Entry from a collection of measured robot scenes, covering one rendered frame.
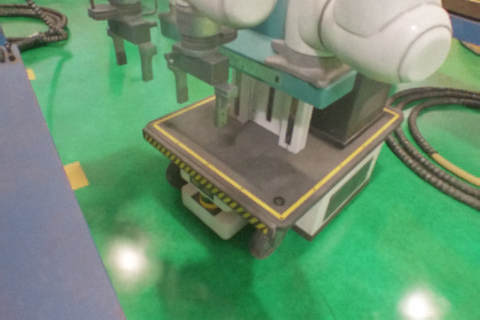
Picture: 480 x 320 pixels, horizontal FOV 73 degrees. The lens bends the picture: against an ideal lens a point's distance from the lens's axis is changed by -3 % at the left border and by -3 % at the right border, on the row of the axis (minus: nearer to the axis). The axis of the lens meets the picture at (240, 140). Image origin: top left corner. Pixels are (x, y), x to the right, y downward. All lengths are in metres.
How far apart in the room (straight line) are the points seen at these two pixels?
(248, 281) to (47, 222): 0.79
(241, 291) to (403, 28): 0.95
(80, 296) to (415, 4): 0.65
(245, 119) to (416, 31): 0.88
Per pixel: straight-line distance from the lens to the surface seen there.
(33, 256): 0.59
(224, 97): 0.68
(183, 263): 1.28
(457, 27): 2.11
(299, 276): 1.29
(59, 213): 0.63
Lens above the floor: 1.08
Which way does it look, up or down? 37 degrees down
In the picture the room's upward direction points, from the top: 4 degrees clockwise
